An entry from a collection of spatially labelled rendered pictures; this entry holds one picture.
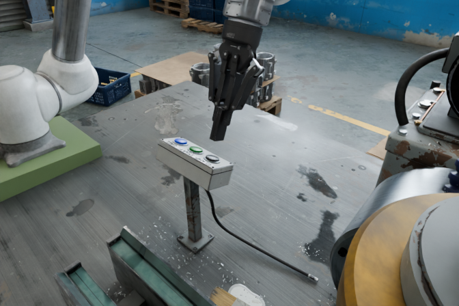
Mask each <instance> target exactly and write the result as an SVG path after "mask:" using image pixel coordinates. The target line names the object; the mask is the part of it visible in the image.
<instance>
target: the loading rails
mask: <svg viewBox="0 0 459 306"><path fill-rule="evenodd" d="M106 242H107V247H108V250H109V253H110V256H111V261H112V263H113V267H114V270H115V274H116V277H117V280H118V281H119V282H120V283H121V284H122V285H123V286H124V287H125V288H126V289H127V290H128V291H129V292H130V294H128V295H127V296H126V297H125V298H123V299H122V300H121V301H120V302H119V303H118V304H115V303H114V302H113V301H112V300H111V299H110V298H109V296H108V295H107V294H106V293H105V291H104V290H103V289H102V288H101V287H100V286H99V285H98V284H97V283H96V282H95V281H94V279H93V278H92V277H91V276H90V275H89V273H88V272H87V271H86V270H85V269H84V268H83V267H82V265H81V262H80V261H79V260H77V261H75V262H73V263H72V264H71V265H69V266H67V267H66V268H65V269H64V272H65V273H55V274H53V277H54V279H55V281H56V284H57V286H58V288H59V291H60V292H61V295H62V297H63V299H64V301H65V303H66V306H218V305H217V304H215V303H214V302H213V301H212V300H210V299H209V298H208V297H207V296H206V295H205V294H204V293H203V292H202V291H200V290H199V289H198V288H197V287H196V286H194V285H193V284H192V283H191V282H190V281H189V280H188V279H187V278H186V277H184V276H183V275H182V274H181V273H179V272H178V271H177V270H176V269H175V268H174V267H173V266H172V265H171V264H169V263H168V262H167V261H166V260H165V259H163V258H162V257H161V256H160V255H159V254H158V253H157V252H155V250H153V249H152V248H151V247H150V246H148V245H147V244H146V243H145V242H144V241H142V239H140V237H138V236H137V235H136V234H135V233H134V232H132V231H131V230H130V229H129V228H128V227H126V226H125V227H123V229H122V231H121V233H120V234H119V233H117V234H115V235H114V236H112V237H110V238H109V239H108V240H106Z"/></svg>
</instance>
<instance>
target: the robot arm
mask: <svg viewBox="0 0 459 306"><path fill-rule="evenodd" d="M288 1H289V0H225V5H224V8H223V15H224V16H226V17H228V20H227V19H225V22H224V25H223V30H222V34H221V38H222V39H223V41H222V43H221V45H220V47H219V50H218V51H216V52H214V53H209V54H208V59H209V63H210V72H209V91H208V99H209V101H212V102H213V103H214V112H213V116H212V121H213V125H212V130H211V133H210V139H211V140H213V141H223V140H224V137H225V132H226V129H227V126H229V125H230V122H231V118H232V113H233V112H234V111H236V110H242V109H243V107H244V105H245V103H246V101H247V99H248V97H249V94H250V93H251V90H252V89H253V86H254V85H255V82H256V81H257V79H258V77H259V76H260V75H261V74H262V73H263V72H264V67H263V66H260V65H259V63H258V62H257V61H256V58H257V55H256V49H257V47H258V46H259V44H260V40H261V37H262V32H263V29H262V28H260V27H261V26H267V25H268V22H269V20H270V15H271V12H272V8H273V6H274V5H282V4H284V3H287V2H288ZM91 2H92V0H55V9H54V19H53V39H52V49H50V50H48V51H47V52H45V54H44V55H43V58H42V61H41V62H40V65H39V67H38V69H37V72H36V73H33V72H32V71H30V70H28V69H26V68H24V67H22V66H15V65H8V66H1V67H0V159H3V160H4V161H5V162H6V163H7V166H8V167H9V168H13V167H17V166H19V165H20V164H22V163H24V162H26V161H29V160H31V159H33V158H36V157H39V156H42V155H43V154H46V153H49V152H52V151H53V150H58V149H61V148H64V147H66V142H65V141H63V140H61V139H58V138H57V137H55V136H54V135H52V132H51V130H50V128H49V125H48V122H50V121H51V120H52V119H53V118H54V117H55V115H57V114H58V113H62V112H64V111H67V110H69V109H71V108H73V107H75V106H77V105H79V104H81V103H83V102H85V101H86V100H87V99H89V98H90V97H91V96H92V95H93V94H94V92H95V91H96V89H97V87H98V74H97V72H96V70H95V69H94V67H93V66H92V65H91V62H90V60H89V59H88V58H87V56H86V55H85V54H84V52H85V43H86V37H87V28H88V22H89V13H90V8H91ZM247 69H248V70H249V71H248V73H247V74H246V76H245V73H246V70H247ZM244 77H245V78H244ZM243 78H244V80H243V82H242V79H243Z"/></svg>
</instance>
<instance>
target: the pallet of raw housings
mask: <svg viewBox="0 0 459 306"><path fill-rule="evenodd" d="M220 45H221V43H220V44H215V45H214V50H212V52H211V53H214V52H216V51H218V50H219V47H220ZM256 55H257V58H256V61H257V62H258V63H259V65H260V66H263V67H264V72H263V73H262V74H261V75H260V76H259V77H258V79H257V81H256V82H255V85H254V86H253V89H252V90H251V93H250V94H249V97H248V99H247V101H246V103H245V104H247V105H250V106H252V107H255V108H256V109H259V110H262V111H265V112H268V113H272V114H273V115H276V114H278V113H279V112H281V102H282V98H281V97H278V96H275V95H274V94H275V83H274V82H273V81H276V80H277V79H279V78H281V77H280V76H276V75H274V74H276V70H275V64H276V63H277V60H276V59H275V55H273V54H270V53H263V52H261V53H256ZM134 71H135V72H138V73H140V74H141V75H142V76H143V79H141V80H139V86H140V89H138V90H135V91H134V92H135V99H137V98H140V97H142V96H145V95H148V94H151V93H153V92H157V91H159V90H162V89H165V88H167V87H170V86H172V85H176V84H178V83H181V82H184V81H192V82H194V83H196V84H199V85H202V86H204V87H207V88H208V89H209V72H210V63H209V59H208V56H206V55H202V54H199V53H194V52H192V51H191V52H188V53H185V54H182V55H179V56H176V57H172V58H170V59H166V60H164V61H160V62H158V63H155V64H152V65H149V66H146V67H143V68H140V69H137V70H134Z"/></svg>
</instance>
